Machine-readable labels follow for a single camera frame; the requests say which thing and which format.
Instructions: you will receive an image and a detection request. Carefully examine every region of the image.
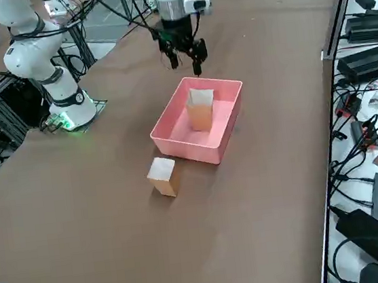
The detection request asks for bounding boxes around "black power supply brick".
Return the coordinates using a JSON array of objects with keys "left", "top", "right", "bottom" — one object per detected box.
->
[
  {"left": 334, "top": 43, "right": 378, "bottom": 87},
  {"left": 344, "top": 14, "right": 378, "bottom": 46}
]

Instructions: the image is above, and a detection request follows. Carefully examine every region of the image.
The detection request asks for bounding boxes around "aluminium frame post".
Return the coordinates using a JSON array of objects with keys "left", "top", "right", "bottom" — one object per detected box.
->
[{"left": 315, "top": 0, "right": 371, "bottom": 62}]

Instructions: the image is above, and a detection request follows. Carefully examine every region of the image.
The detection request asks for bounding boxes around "pink plastic tray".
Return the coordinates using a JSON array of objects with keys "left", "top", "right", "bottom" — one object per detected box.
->
[{"left": 143, "top": 70, "right": 252, "bottom": 173}]

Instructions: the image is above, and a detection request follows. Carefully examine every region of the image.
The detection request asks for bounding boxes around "red and black connector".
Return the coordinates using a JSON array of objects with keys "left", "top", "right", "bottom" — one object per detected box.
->
[
  {"left": 350, "top": 118, "right": 378, "bottom": 153},
  {"left": 336, "top": 94, "right": 364, "bottom": 118}
]

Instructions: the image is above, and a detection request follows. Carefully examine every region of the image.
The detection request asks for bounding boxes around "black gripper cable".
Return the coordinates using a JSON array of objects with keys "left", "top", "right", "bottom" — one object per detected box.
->
[{"left": 67, "top": 0, "right": 167, "bottom": 43}]

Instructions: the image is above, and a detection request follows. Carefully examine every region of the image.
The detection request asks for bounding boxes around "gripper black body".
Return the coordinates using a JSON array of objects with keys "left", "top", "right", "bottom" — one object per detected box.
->
[{"left": 151, "top": 14, "right": 200, "bottom": 52}]

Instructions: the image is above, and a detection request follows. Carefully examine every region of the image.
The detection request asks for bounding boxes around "small black power adapter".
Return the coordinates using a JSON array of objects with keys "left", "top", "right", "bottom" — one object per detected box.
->
[{"left": 353, "top": 0, "right": 378, "bottom": 11}]

